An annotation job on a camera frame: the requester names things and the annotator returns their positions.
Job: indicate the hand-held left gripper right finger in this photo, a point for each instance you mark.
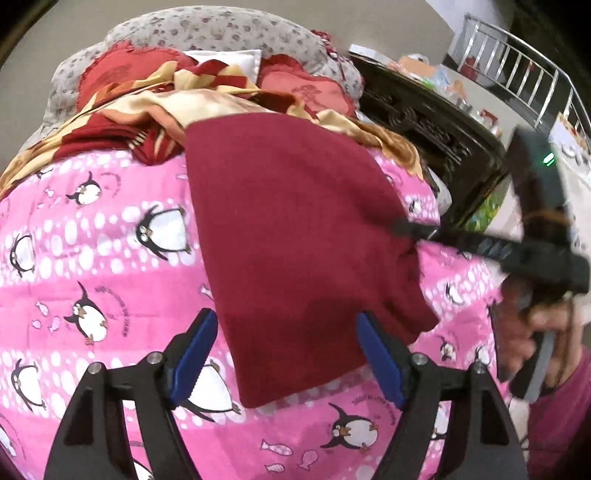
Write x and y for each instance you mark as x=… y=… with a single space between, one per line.
x=381 y=360

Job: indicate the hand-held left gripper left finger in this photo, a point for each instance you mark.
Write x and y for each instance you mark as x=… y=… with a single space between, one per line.
x=194 y=364

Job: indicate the red frilled pillow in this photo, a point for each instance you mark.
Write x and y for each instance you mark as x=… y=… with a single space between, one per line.
x=314 y=90
x=120 y=69

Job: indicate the person's right forearm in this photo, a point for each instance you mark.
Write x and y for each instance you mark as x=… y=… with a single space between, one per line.
x=563 y=424

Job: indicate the green patterned mat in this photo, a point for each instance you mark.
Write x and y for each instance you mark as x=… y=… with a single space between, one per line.
x=485 y=212

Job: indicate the metal railing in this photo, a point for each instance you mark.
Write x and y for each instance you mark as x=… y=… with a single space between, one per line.
x=508 y=50

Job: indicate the red and yellow patterned blanket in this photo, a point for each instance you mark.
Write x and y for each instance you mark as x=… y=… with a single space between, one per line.
x=184 y=101

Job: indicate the pink penguin print blanket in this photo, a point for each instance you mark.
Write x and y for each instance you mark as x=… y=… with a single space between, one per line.
x=115 y=277

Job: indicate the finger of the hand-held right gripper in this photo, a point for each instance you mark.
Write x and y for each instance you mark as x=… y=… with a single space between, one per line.
x=461 y=242

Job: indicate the maroon fleece garment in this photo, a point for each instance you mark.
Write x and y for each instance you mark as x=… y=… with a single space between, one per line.
x=286 y=230

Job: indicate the dark carved wooden cabinet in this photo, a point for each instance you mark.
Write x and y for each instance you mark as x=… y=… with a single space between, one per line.
x=425 y=124

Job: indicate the white pillow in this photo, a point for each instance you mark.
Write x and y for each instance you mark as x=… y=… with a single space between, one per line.
x=226 y=62

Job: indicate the person's right hand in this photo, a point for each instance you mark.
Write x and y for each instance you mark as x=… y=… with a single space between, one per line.
x=510 y=332

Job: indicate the clutter of small things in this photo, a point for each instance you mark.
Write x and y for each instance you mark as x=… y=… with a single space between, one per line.
x=443 y=83

